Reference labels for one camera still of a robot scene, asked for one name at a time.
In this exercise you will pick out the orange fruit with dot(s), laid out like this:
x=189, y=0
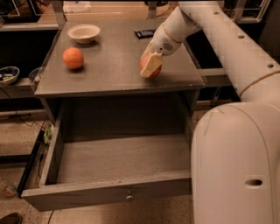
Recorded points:
x=73, y=58

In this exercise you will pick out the grey cabinet counter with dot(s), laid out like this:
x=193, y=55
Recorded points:
x=111, y=65

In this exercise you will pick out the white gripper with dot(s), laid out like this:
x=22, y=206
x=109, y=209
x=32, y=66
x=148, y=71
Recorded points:
x=162, y=41

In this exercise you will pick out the brown shoe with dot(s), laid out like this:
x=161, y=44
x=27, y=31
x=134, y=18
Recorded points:
x=12, y=218

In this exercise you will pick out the open grey top drawer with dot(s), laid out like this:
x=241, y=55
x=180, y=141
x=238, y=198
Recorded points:
x=103, y=148

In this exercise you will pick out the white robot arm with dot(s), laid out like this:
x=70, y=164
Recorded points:
x=235, y=155

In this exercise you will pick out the red apple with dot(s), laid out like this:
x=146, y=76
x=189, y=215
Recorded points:
x=156, y=73

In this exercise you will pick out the cream ceramic bowl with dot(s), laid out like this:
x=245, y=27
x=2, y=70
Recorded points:
x=83, y=33

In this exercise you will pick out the blue patterned bowl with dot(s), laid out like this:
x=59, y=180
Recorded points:
x=9, y=74

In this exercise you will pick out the grey side shelf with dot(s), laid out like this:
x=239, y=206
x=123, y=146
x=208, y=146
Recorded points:
x=215, y=77

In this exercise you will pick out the metal drawer knob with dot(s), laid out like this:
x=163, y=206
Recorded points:
x=129, y=196

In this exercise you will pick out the dark blue snack packet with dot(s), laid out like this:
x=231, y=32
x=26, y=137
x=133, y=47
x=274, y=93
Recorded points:
x=144, y=34

